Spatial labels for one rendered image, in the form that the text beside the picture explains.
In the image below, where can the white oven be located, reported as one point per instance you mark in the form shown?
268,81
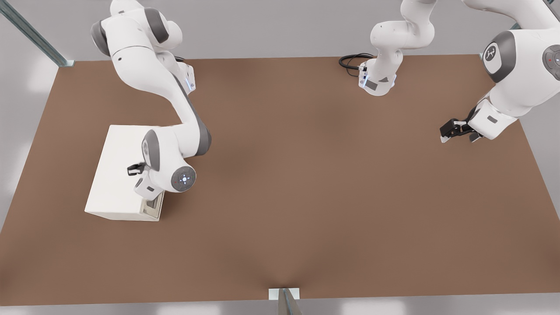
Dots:
116,175

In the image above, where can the white oven door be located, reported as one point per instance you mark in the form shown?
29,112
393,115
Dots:
152,208

